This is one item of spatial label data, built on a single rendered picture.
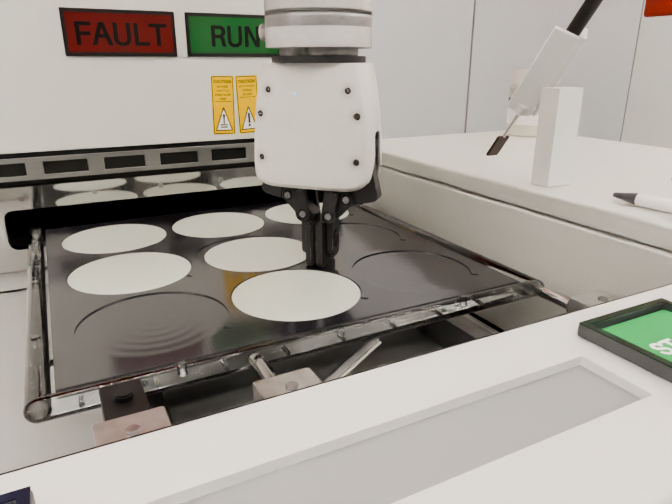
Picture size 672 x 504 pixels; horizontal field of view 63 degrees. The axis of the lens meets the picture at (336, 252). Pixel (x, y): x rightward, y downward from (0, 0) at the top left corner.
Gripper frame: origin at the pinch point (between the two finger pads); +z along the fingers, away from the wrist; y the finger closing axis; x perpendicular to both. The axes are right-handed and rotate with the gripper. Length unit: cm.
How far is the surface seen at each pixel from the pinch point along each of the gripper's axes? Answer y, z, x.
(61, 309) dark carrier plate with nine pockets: -13.8, 2.0, -16.1
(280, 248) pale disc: -4.9, 1.9, 1.8
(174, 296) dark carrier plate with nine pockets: -7.7, 2.1, -11.0
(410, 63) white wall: -44, -14, 214
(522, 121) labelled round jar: 14.2, -6.8, 43.8
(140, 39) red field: -26.0, -17.4, 10.8
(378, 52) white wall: -55, -19, 202
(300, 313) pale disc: 2.7, 2.0, -10.5
